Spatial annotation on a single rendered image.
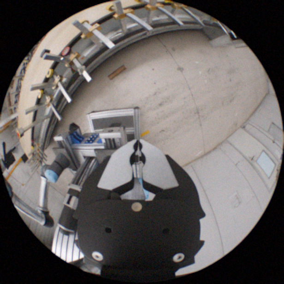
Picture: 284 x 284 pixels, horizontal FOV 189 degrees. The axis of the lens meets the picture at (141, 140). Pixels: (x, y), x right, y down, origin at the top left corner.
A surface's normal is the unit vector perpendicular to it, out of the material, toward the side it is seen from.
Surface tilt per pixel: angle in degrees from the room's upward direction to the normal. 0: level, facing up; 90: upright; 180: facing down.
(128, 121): 0
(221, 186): 90
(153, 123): 0
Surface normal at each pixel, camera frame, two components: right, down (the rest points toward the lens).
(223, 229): -0.52, -0.73
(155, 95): 0.02, 0.50
